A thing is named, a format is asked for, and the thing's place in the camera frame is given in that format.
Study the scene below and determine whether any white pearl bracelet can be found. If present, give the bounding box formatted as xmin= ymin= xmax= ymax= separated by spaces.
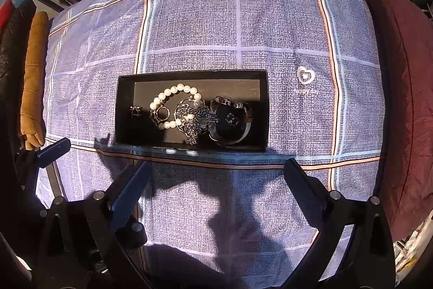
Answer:
xmin=148 ymin=83 xmax=204 ymax=131

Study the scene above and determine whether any purple patterned bedspread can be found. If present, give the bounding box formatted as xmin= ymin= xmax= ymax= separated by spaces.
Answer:
xmin=43 ymin=0 xmax=385 ymax=288

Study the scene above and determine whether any silver chain necklace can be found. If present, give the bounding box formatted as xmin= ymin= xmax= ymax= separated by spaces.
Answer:
xmin=174 ymin=97 xmax=221 ymax=146

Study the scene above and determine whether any black rectangular jewelry tray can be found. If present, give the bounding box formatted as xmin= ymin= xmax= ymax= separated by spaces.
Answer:
xmin=115 ymin=70 xmax=269 ymax=152

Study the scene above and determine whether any red jacket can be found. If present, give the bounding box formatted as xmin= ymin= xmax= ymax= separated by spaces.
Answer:
xmin=0 ymin=0 xmax=15 ymax=37

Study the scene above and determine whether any gold filigree pendant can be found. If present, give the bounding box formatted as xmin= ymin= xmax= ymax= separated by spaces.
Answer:
xmin=129 ymin=106 xmax=142 ymax=117

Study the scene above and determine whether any dark red pillow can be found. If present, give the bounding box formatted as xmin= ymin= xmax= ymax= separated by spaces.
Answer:
xmin=366 ymin=0 xmax=432 ymax=241

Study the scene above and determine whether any rose gold wristwatch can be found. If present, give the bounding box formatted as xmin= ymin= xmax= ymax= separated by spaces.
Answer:
xmin=209 ymin=96 xmax=253 ymax=146

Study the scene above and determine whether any black quilted jacket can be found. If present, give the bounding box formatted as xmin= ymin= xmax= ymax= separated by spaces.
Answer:
xmin=1 ymin=0 xmax=36 ymax=139

